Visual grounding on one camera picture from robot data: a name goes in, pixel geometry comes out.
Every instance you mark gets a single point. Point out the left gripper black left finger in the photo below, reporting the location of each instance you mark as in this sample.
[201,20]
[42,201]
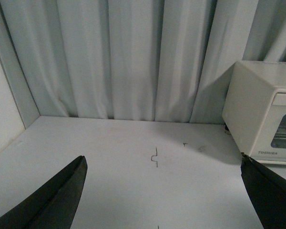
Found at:
[54,204]

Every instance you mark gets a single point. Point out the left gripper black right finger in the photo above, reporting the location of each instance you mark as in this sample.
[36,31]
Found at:
[267,193]

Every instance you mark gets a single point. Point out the cream oven door with handle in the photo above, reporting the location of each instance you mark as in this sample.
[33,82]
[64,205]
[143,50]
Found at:
[271,141]

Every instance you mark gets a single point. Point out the cream Toshiba toaster oven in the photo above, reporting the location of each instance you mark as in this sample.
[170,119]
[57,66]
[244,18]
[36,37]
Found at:
[251,90]

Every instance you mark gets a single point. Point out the pale grey curtain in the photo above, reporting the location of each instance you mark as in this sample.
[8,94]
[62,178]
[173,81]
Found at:
[148,60]

